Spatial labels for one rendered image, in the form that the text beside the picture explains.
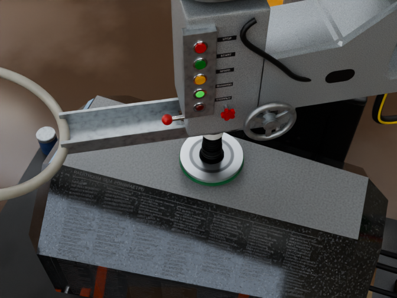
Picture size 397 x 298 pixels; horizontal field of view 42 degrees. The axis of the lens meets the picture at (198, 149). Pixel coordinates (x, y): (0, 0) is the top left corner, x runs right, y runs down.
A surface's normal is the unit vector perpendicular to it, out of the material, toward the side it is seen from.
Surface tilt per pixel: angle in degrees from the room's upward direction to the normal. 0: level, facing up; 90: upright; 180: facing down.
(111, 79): 0
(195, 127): 90
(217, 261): 45
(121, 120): 2
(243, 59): 90
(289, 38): 4
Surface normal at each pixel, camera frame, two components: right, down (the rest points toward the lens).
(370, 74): 0.20, 0.77
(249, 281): -0.20, 0.11
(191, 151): 0.00, -0.61
